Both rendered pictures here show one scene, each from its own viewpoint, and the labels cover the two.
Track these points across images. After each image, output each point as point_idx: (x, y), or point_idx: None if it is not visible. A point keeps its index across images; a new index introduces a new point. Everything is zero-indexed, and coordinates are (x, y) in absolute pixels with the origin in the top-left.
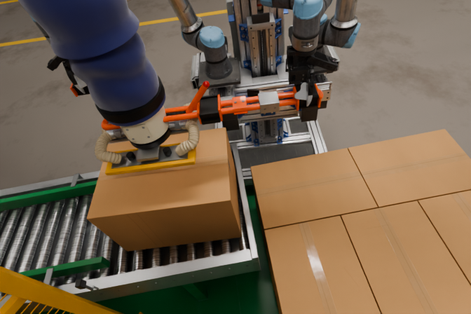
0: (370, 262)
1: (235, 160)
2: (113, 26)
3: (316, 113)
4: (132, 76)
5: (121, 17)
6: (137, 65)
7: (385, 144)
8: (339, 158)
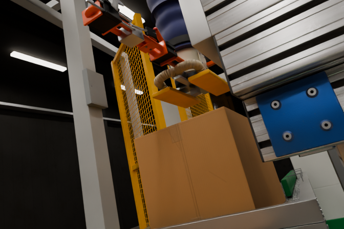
0: None
1: (267, 206)
2: (151, 5)
3: (250, 124)
4: (159, 30)
5: (153, 0)
6: (158, 24)
7: None
8: None
